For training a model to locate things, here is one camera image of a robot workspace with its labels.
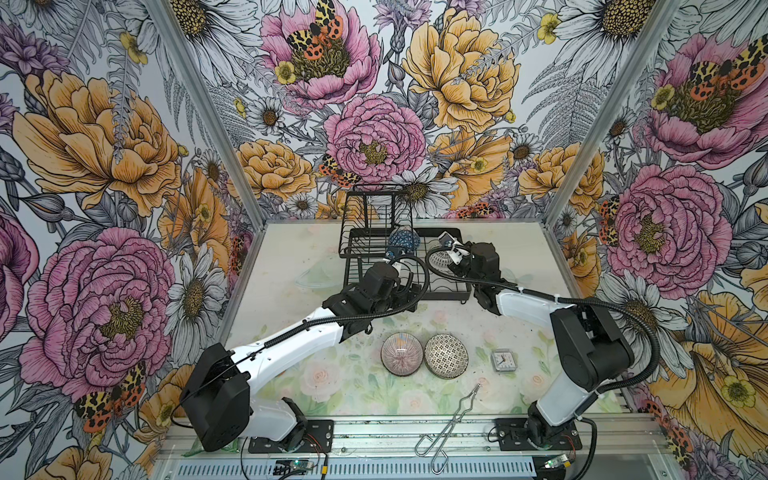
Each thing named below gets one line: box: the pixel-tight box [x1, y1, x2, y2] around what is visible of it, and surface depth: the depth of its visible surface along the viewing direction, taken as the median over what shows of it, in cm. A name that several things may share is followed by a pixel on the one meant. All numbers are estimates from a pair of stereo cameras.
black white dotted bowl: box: [424, 333, 469, 380], surface depth 85 cm
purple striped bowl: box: [380, 332, 424, 377], surface depth 86 cm
